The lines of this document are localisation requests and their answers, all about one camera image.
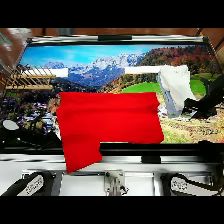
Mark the white garment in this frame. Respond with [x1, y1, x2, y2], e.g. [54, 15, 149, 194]
[156, 64, 198, 119]

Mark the silver frame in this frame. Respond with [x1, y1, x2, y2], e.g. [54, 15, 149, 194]
[0, 153, 224, 197]

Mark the red T-shirt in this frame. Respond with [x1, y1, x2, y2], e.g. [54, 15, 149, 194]
[55, 91, 165, 175]

